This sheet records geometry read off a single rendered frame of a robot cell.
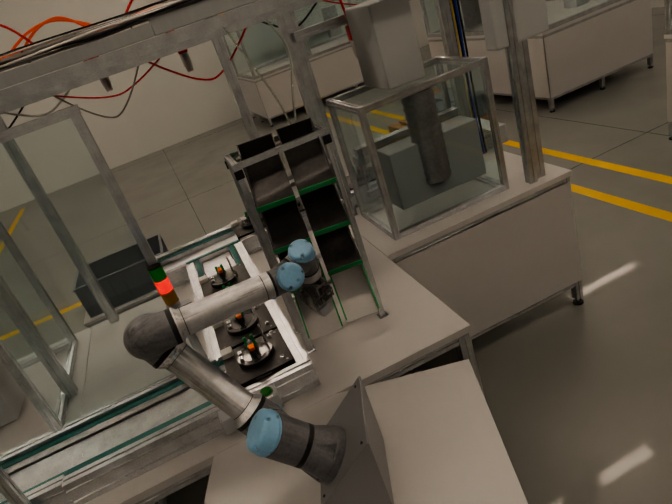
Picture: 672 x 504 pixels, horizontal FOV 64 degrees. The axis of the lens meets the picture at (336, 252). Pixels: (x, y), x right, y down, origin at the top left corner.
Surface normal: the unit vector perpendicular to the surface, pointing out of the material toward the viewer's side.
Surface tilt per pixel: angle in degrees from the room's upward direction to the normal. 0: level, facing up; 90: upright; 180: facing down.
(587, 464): 0
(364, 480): 90
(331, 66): 90
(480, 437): 0
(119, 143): 90
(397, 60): 90
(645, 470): 0
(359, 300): 45
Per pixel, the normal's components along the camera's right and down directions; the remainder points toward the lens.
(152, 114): 0.36, 0.32
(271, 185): -0.19, -0.60
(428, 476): -0.29, -0.85
